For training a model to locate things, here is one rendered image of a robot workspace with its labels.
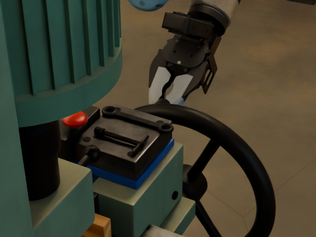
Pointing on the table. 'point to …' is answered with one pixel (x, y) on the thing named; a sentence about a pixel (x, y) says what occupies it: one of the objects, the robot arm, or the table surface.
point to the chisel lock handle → (90, 155)
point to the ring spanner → (138, 120)
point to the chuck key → (122, 138)
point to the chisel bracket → (66, 204)
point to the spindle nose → (41, 158)
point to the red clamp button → (75, 120)
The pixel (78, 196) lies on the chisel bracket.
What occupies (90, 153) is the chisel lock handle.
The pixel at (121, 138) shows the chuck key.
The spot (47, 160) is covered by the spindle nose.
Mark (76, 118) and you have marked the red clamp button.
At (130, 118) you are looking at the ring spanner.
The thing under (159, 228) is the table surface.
